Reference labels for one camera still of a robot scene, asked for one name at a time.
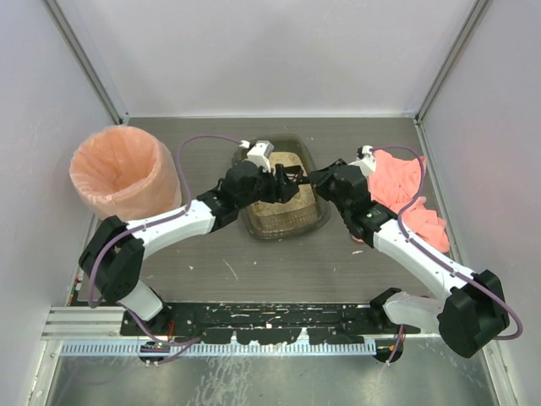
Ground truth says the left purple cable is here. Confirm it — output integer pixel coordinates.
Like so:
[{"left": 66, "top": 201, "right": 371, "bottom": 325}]
[{"left": 87, "top": 134, "right": 250, "bottom": 365}]

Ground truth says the grey litter box tray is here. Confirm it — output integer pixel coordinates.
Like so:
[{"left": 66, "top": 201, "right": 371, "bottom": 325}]
[{"left": 239, "top": 133, "right": 330, "bottom": 240}]

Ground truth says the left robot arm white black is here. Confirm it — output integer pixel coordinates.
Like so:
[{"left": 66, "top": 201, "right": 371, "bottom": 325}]
[{"left": 79, "top": 161, "right": 303, "bottom": 321}]

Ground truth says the cat litter sand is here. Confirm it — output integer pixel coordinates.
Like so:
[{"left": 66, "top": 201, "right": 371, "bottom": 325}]
[{"left": 249, "top": 151, "right": 315, "bottom": 217}]

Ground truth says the grey cable duct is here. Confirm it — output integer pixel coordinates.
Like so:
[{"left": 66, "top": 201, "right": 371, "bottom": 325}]
[{"left": 59, "top": 339, "right": 377, "bottom": 357}]

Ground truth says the bin with orange bag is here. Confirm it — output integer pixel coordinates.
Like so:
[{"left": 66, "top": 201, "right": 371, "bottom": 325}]
[{"left": 68, "top": 126, "right": 182, "bottom": 222}]

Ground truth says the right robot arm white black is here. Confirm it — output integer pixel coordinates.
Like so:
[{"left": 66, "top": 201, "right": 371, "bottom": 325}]
[{"left": 308, "top": 160, "right": 511, "bottom": 358}]

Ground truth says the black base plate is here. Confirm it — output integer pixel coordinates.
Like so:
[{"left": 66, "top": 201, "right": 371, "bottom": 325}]
[{"left": 145, "top": 302, "right": 399, "bottom": 345}]

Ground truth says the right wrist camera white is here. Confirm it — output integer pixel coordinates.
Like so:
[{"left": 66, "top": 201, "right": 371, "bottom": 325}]
[{"left": 352, "top": 145, "right": 377, "bottom": 177}]

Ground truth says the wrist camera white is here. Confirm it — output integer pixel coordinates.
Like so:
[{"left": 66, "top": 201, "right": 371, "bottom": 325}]
[
  {"left": 247, "top": 140, "right": 274, "bottom": 173},
  {"left": 352, "top": 145, "right": 377, "bottom": 177}
]

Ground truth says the black litter scoop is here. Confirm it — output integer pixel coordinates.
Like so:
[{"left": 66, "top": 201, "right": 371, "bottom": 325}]
[{"left": 275, "top": 163, "right": 311, "bottom": 186}]

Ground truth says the pink cloth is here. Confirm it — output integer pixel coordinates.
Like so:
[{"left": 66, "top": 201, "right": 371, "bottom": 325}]
[{"left": 368, "top": 150, "right": 450, "bottom": 253}]

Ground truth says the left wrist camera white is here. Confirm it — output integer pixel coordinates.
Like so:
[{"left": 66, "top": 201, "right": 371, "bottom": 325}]
[{"left": 247, "top": 140, "right": 274, "bottom": 173}]

